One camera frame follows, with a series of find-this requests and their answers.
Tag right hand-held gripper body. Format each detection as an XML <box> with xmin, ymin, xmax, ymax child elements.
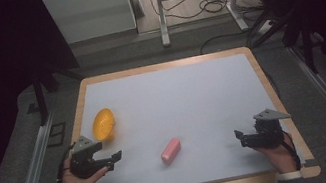
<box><xmin>250</xmin><ymin>104</ymin><xmax>297</xmax><ymax>152</ymax></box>

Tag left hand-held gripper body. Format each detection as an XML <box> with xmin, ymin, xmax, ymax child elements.
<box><xmin>65</xmin><ymin>132</ymin><xmax>110</xmax><ymax>182</ymax></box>

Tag person's right hand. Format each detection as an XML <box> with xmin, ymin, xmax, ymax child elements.
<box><xmin>252</xmin><ymin>131</ymin><xmax>301</xmax><ymax>179</ymax></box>

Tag black square floor marker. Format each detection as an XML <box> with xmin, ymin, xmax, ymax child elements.
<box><xmin>43</xmin><ymin>121</ymin><xmax>71</xmax><ymax>149</ymax></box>

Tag orange fruit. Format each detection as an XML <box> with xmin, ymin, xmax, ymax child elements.
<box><xmin>88</xmin><ymin>105</ymin><xmax>120</xmax><ymax>144</ymax></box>

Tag pink oblong block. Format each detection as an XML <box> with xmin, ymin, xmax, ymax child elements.
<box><xmin>158</xmin><ymin>136</ymin><xmax>185</xmax><ymax>167</ymax></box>

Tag black tripod stand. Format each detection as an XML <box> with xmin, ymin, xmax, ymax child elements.
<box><xmin>243</xmin><ymin>0</ymin><xmax>326</xmax><ymax>85</ymax></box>
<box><xmin>29</xmin><ymin>63</ymin><xmax>91</xmax><ymax>128</ymax></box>

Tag white power strip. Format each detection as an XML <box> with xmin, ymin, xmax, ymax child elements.
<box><xmin>254</xmin><ymin>18</ymin><xmax>278</xmax><ymax>37</ymax></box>

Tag white cabinet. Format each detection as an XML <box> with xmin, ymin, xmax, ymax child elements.
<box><xmin>42</xmin><ymin>0</ymin><xmax>139</xmax><ymax>48</ymax></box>

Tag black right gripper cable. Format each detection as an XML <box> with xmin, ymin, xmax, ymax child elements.
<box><xmin>280</xmin><ymin>127</ymin><xmax>303</xmax><ymax>173</ymax></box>

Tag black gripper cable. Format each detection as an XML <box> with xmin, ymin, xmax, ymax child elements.
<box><xmin>44</xmin><ymin>142</ymin><xmax>84</xmax><ymax>183</ymax></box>
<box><xmin>280</xmin><ymin>127</ymin><xmax>303</xmax><ymax>173</ymax></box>

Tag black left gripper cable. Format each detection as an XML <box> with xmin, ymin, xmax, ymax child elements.
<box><xmin>44</xmin><ymin>142</ymin><xmax>84</xmax><ymax>183</ymax></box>

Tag black floor cables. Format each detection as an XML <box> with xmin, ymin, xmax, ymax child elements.
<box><xmin>148</xmin><ymin>0</ymin><xmax>273</xmax><ymax>64</ymax></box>

